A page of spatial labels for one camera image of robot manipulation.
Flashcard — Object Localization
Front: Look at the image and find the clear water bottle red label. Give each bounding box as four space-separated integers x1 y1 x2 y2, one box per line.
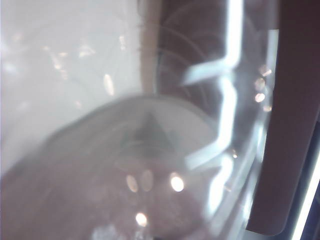
0 0 279 240

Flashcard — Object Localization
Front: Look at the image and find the wide brown desk partition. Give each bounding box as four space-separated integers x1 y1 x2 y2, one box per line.
244 0 320 237

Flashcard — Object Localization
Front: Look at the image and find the long white ceiling light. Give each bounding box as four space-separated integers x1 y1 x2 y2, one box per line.
291 171 320 240

